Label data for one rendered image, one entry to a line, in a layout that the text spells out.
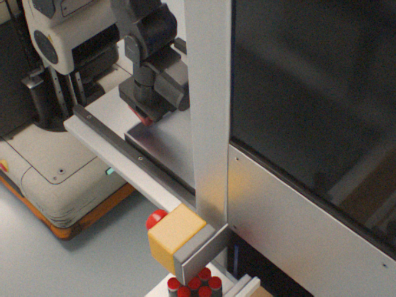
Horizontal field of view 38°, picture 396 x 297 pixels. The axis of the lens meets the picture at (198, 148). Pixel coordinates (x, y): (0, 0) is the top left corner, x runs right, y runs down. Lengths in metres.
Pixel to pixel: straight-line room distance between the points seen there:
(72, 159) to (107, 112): 0.74
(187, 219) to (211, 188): 0.06
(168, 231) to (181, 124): 0.37
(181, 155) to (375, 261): 0.54
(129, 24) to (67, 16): 0.68
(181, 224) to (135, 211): 1.27
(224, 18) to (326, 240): 0.28
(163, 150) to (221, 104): 0.47
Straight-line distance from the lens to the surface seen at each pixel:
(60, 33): 1.53
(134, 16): 0.88
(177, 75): 0.91
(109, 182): 1.92
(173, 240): 0.81
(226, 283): 0.94
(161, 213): 0.85
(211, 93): 0.64
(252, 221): 0.77
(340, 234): 0.64
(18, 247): 2.11
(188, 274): 0.83
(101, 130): 1.12
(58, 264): 2.03
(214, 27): 0.58
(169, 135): 1.12
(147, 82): 0.97
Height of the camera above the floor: 1.73
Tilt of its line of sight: 50 degrees down
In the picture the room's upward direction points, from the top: 3 degrees counter-clockwise
